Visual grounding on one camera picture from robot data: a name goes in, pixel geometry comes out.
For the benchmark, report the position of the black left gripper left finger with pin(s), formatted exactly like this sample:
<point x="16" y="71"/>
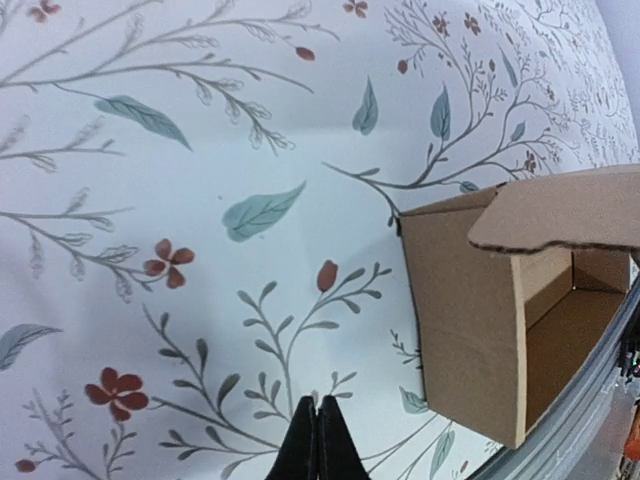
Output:
<point x="297" y="458"/>

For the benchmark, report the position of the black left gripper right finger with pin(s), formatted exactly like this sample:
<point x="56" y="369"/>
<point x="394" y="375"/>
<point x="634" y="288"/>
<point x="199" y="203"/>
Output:
<point x="338" y="458"/>

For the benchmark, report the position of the brown cardboard box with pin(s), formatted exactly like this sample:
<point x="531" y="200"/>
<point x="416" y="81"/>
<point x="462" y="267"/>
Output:
<point x="513" y="287"/>

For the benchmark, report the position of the floral patterned table mat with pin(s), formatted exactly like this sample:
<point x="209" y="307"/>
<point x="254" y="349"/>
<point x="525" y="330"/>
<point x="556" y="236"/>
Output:
<point x="200" y="205"/>

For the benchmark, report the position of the aluminium front rail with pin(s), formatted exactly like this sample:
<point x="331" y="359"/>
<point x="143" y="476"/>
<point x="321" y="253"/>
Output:
<point x="558" y="441"/>

